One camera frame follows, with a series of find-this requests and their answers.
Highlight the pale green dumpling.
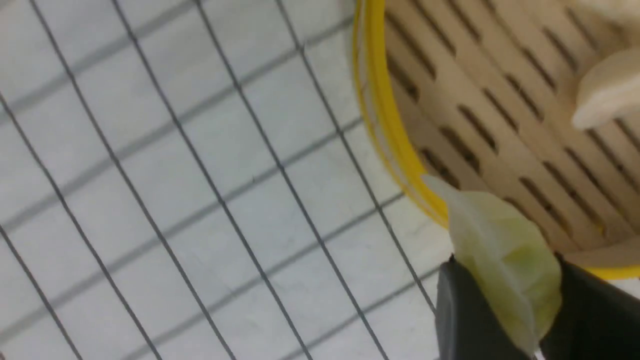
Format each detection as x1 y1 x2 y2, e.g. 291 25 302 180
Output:
422 175 563 358

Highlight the white black-grid tablecloth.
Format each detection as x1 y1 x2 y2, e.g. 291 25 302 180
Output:
0 0 450 360

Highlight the bamboo steamer tray yellow rim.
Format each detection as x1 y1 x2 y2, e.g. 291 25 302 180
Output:
352 0 639 280

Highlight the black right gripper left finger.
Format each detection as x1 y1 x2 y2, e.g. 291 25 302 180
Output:
435 255 528 360

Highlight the white dumpling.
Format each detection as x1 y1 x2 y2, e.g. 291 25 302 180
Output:
571 47 640 130

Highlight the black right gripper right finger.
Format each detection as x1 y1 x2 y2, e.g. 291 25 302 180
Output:
540 255 640 360

